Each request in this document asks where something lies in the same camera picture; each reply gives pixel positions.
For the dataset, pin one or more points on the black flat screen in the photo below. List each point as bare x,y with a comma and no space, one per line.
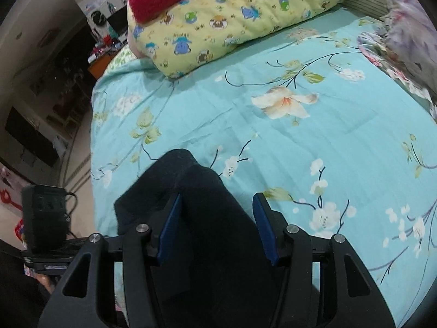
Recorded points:
30,136

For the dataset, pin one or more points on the black pants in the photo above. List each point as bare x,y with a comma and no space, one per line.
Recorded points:
211,211

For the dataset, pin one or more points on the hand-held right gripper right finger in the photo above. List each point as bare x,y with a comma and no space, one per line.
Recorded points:
264,229

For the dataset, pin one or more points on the teal floral bed sheet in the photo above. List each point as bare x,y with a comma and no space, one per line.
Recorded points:
273,143

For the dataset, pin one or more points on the purple floral pillow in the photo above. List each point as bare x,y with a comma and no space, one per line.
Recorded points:
409,41

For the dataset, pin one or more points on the orange wooden cabinet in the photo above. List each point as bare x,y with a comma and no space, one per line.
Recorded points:
100,65

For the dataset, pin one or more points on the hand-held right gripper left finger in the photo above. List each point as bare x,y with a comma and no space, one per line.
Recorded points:
169,232

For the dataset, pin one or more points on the yellow cartoon print pillow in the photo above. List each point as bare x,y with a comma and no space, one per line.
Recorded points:
239,17

